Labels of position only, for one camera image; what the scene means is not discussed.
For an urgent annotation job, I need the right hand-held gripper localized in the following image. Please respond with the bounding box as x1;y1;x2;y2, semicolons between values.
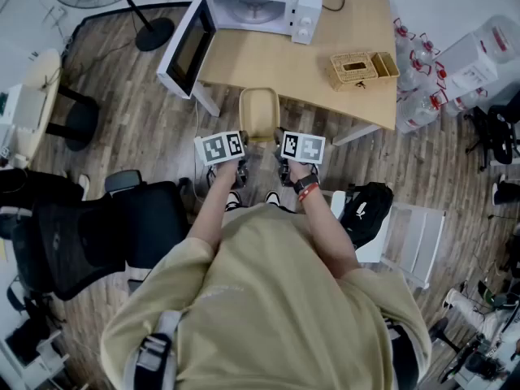
272;126;327;187

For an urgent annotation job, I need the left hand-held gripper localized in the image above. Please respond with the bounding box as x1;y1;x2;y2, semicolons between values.
193;129;252;190

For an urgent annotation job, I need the beige rectangular tray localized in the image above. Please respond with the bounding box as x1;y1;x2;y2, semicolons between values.
238;86;282;144

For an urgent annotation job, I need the white microwave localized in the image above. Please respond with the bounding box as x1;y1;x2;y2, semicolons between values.
156;0;324;99

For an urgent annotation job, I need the person's right forearm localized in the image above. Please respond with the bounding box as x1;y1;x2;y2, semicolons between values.
289;159;363;280

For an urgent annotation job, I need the person's left forearm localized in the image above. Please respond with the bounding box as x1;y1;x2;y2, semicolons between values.
188;161;241;252

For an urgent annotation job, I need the white table leg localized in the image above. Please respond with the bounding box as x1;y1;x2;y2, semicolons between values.
331;121;384;147
189;80;222;118

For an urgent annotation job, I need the black wristwatch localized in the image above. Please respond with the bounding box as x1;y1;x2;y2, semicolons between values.
292;174;320;195

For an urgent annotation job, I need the red wristband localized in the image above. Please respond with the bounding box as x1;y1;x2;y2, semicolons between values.
297;184;321;203

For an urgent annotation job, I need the wicker tissue box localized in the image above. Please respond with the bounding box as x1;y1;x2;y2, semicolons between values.
324;50;401;93

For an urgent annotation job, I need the black bag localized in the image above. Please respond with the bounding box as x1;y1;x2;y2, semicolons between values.
338;181;395;252

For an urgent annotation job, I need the black floor fan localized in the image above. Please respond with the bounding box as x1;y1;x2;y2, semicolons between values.
46;0;176;53

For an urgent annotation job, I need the cluster of clear water jugs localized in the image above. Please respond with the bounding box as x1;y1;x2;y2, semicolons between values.
392;17;488;134

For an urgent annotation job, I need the white shelf unit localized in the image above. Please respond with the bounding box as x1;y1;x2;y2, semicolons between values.
330;190;447;291

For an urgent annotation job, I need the person's beige shirt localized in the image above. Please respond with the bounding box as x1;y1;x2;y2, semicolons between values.
99;202;432;390

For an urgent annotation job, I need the black mesh office chair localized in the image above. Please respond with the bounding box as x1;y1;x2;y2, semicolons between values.
11;170;191;302

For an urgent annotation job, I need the white cardboard box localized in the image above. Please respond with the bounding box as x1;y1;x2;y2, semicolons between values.
435;32;500;93

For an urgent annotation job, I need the round wooden table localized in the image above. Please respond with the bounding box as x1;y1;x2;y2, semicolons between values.
0;48;101;171

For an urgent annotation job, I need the large clear water barrel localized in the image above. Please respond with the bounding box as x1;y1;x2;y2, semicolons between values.
474;14;520;65

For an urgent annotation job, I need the black camera equipment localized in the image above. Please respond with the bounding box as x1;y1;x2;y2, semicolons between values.
437;331;520;386

